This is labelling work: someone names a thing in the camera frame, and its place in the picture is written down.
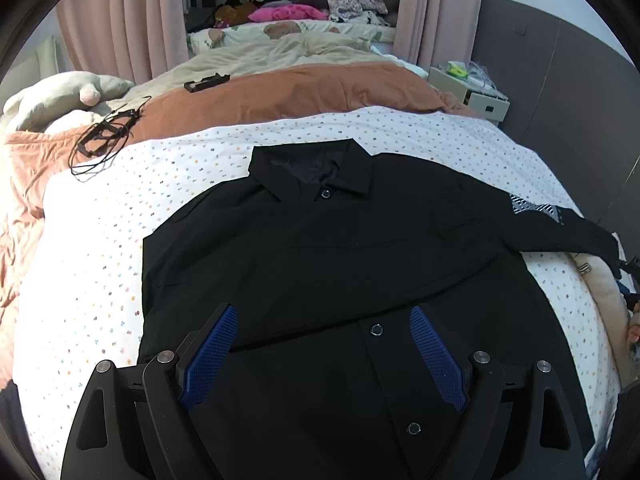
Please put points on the white plush toy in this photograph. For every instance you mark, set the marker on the white plush toy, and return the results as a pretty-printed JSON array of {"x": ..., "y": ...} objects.
[{"x": 50, "y": 95}]

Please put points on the bear print blanket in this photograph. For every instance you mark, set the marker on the bear print blanket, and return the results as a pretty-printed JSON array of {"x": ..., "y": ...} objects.
[{"x": 240, "y": 35}]

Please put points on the dark plush toy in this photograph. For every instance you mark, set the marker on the dark plush toy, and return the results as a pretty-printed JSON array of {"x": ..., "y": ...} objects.
[{"x": 240, "y": 7}]

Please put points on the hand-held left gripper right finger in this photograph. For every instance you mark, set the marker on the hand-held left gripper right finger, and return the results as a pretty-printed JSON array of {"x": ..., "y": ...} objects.
[{"x": 440, "y": 360}]

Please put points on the orange-brown quilt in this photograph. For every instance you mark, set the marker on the orange-brown quilt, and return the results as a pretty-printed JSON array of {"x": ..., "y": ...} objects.
[{"x": 300, "y": 90}]

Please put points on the beige quilt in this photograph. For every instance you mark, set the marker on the beige quilt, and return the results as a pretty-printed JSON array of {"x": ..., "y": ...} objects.
[{"x": 280, "y": 52}]

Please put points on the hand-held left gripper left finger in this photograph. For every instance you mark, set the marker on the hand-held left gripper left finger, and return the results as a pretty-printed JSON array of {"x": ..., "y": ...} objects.
[{"x": 210, "y": 360}]

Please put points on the small black bracket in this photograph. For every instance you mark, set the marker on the small black bracket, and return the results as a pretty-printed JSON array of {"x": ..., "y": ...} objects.
[{"x": 205, "y": 83}]

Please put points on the grey padded headboard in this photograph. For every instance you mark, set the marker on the grey padded headboard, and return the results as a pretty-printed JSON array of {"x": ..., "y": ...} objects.
[{"x": 560, "y": 85}]

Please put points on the white nightstand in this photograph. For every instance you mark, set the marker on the white nightstand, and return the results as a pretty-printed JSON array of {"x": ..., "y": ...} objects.
[{"x": 450, "y": 85}]

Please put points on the floral patterned cloth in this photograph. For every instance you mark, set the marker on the floral patterned cloth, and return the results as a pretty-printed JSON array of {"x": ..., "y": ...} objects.
[{"x": 350, "y": 0}]

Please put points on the white floral bedsheet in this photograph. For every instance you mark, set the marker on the white floral bedsheet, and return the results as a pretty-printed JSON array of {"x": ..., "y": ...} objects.
[{"x": 100, "y": 260}]

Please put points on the pink curtain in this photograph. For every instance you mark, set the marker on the pink curtain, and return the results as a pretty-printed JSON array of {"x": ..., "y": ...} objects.
[
  {"x": 440, "y": 10},
  {"x": 125, "y": 20}
]

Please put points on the beige pillow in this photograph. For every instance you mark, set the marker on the beige pillow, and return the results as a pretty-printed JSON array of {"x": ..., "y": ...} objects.
[{"x": 605, "y": 300}]

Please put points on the black jacket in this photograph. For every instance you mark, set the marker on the black jacket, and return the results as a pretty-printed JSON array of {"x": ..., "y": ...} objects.
[{"x": 325, "y": 260}]

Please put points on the bright pink cloth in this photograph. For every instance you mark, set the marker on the bright pink cloth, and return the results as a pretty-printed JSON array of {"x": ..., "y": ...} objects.
[{"x": 290, "y": 11}]

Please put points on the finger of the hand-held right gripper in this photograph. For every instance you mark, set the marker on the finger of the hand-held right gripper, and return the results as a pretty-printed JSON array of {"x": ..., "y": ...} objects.
[{"x": 631, "y": 270}]

